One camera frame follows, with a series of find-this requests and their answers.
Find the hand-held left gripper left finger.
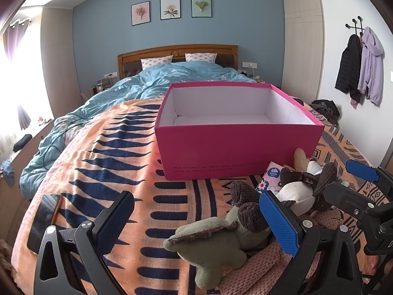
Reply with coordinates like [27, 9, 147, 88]
[33, 191, 136, 295]

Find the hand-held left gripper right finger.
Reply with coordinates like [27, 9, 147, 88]
[259, 191, 363, 295]

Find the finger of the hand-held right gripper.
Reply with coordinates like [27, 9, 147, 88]
[324, 181, 393, 255]
[345, 160, 393, 203]

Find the white and brown plush dog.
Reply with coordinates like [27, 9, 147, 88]
[230, 160, 340, 232]

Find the pink knitted plush bear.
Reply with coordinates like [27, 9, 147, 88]
[215, 206, 363, 295]

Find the floral tissue pack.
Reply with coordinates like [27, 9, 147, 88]
[257, 161, 291, 191]

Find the green plush toy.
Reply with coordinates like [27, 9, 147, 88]
[163, 204, 248, 290]

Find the pink cardboard box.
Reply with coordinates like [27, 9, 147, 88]
[154, 82, 325, 180]

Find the orange patterned blanket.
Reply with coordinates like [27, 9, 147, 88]
[11, 97, 387, 295]

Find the smartphone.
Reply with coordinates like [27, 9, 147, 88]
[27, 192, 62, 254]

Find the black jacket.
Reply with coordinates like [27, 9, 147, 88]
[335, 34, 363, 99]

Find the purple hoodie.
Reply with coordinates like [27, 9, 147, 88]
[357, 27, 385, 107]

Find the blue cloth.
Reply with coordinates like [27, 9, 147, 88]
[0, 159, 14, 188]

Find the black pouch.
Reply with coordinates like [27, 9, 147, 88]
[12, 134, 33, 152]

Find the blue floral duvet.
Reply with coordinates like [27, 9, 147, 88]
[19, 61, 258, 200]

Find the bedside table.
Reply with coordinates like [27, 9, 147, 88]
[242, 70, 265, 83]
[88, 78, 115, 97]

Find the black coat hook rack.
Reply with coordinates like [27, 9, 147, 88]
[345, 18, 366, 36]

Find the beige wardrobe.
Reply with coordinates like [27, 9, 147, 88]
[282, 0, 326, 99]

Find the white floral pillow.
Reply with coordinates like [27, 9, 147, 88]
[140, 56, 173, 70]
[185, 53, 218, 63]

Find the wooden headboard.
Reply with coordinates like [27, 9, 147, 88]
[117, 45, 238, 79]

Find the framed pink flower picture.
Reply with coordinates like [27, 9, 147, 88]
[131, 1, 151, 26]

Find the purple curtain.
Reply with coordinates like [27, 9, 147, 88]
[0, 18, 33, 131]

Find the framed white flower picture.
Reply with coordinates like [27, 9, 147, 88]
[160, 0, 181, 20]

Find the framed green leaf picture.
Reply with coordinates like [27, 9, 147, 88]
[191, 0, 212, 18]

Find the black cable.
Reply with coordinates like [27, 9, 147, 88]
[43, 115, 102, 173]

